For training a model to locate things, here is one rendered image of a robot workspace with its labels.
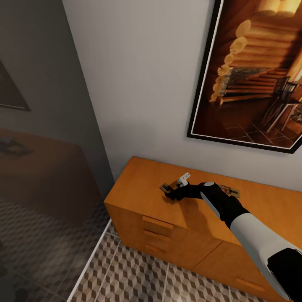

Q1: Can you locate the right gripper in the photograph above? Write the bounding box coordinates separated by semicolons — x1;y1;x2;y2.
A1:
165;182;194;201

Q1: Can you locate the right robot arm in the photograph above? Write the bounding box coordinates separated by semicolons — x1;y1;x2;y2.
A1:
165;172;302;302

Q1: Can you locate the mousetrap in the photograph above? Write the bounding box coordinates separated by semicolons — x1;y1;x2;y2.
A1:
218;185;240;198
159;183;174;193

